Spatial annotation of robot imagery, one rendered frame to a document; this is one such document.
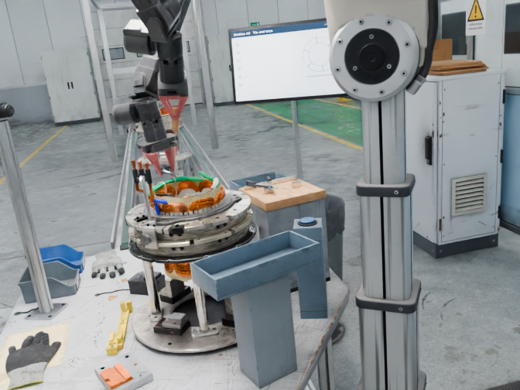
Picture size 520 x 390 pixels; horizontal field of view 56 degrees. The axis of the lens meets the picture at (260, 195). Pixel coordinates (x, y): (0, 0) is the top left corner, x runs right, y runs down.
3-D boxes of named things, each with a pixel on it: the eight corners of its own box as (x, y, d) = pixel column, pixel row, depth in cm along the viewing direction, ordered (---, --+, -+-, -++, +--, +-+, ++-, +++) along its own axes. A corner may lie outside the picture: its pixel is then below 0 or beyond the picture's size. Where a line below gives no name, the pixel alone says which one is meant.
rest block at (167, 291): (185, 289, 143) (183, 272, 141) (172, 298, 138) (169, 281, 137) (174, 286, 145) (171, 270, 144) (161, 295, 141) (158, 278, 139)
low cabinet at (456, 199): (504, 247, 339) (513, 68, 305) (432, 261, 328) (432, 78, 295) (424, 206, 435) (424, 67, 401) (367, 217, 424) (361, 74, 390)
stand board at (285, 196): (238, 196, 151) (237, 188, 150) (293, 183, 158) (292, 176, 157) (266, 212, 133) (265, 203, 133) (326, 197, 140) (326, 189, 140)
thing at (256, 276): (232, 408, 99) (214, 280, 91) (208, 381, 107) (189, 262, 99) (327, 359, 111) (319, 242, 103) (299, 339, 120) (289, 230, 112)
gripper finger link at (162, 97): (160, 124, 116) (157, 87, 111) (161, 111, 122) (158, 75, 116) (189, 124, 117) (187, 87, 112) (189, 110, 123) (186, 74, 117)
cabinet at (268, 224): (248, 273, 158) (239, 196, 151) (299, 258, 165) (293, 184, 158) (275, 297, 141) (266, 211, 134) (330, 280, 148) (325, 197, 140)
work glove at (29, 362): (14, 339, 133) (11, 333, 132) (66, 329, 135) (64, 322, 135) (-12, 396, 110) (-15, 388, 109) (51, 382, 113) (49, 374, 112)
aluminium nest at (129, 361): (95, 374, 114) (93, 365, 113) (131, 357, 119) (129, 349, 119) (115, 399, 105) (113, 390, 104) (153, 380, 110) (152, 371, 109)
